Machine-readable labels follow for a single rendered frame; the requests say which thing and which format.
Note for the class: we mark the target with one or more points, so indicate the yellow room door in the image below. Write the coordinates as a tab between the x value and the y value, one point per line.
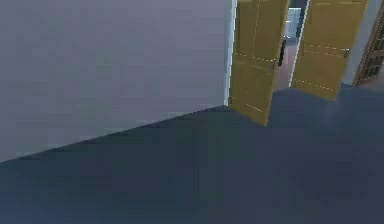
255	60
328	46

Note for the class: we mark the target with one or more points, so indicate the brown wooden shelf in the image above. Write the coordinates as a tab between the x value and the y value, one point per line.
371	53

